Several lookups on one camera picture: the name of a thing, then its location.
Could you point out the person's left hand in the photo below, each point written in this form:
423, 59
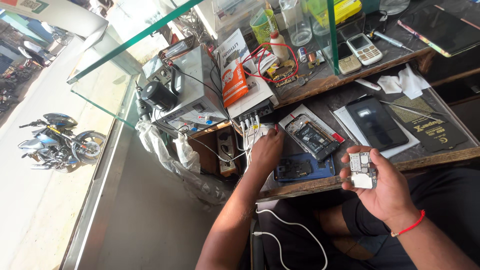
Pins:
267, 152

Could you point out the person's right hand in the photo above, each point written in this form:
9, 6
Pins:
392, 191

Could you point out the small phone circuit board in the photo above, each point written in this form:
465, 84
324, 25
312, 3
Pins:
362, 170

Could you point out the blue phone back cover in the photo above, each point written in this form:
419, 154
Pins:
300, 168

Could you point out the white power strip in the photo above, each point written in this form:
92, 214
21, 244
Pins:
226, 150

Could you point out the black charging hub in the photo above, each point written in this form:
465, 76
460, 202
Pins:
258, 108

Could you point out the opened phone with battery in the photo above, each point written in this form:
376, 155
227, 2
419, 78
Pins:
313, 138

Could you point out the person's black shorts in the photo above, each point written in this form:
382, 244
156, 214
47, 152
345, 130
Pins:
442, 195

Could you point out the white flat box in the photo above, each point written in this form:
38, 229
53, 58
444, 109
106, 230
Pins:
255, 95

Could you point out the black smartphone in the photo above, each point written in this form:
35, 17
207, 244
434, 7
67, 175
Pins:
375, 122

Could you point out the black packet with gold print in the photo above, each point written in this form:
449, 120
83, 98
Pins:
435, 131

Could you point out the orange packet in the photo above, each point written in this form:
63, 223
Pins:
234, 84

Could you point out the small yellow circuit board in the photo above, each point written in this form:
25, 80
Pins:
283, 73

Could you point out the metal tweezers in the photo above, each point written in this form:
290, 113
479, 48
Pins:
412, 110

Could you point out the grey rework station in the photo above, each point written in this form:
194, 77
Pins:
195, 88

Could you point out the clear plastic bag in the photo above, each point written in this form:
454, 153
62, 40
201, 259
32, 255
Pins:
168, 157

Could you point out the white bottle with red cap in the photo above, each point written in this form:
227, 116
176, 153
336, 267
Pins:
279, 47

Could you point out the white pen-shaped tool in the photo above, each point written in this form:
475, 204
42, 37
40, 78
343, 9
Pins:
367, 84

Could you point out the white booklet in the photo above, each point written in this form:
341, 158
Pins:
232, 47

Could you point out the crumpled white tissue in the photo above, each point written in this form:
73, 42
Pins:
410, 80

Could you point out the black round tool holder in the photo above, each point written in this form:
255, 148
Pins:
159, 95

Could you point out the beige keypad phone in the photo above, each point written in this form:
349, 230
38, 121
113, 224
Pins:
348, 60

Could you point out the green plastic cup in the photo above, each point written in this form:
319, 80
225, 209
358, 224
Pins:
264, 28

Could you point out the upright green-edged glass pane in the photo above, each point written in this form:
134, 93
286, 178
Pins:
332, 37

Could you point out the clear plastic jar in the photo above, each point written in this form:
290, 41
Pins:
298, 22

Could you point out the clear plastic storage box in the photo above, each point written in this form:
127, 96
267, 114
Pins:
234, 15

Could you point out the white keypad phone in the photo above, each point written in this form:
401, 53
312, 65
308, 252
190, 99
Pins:
364, 48

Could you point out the silver screwdriver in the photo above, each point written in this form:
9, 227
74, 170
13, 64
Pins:
390, 40

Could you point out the yellow box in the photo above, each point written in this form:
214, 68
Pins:
347, 9

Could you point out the black tablet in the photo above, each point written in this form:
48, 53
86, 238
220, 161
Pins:
442, 28

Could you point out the green-edged glass panel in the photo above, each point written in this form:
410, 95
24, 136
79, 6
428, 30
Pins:
123, 45

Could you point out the blue and silver motorcycle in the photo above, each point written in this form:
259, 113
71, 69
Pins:
60, 144

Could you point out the row of parked scooters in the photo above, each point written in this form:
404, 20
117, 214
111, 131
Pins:
13, 86

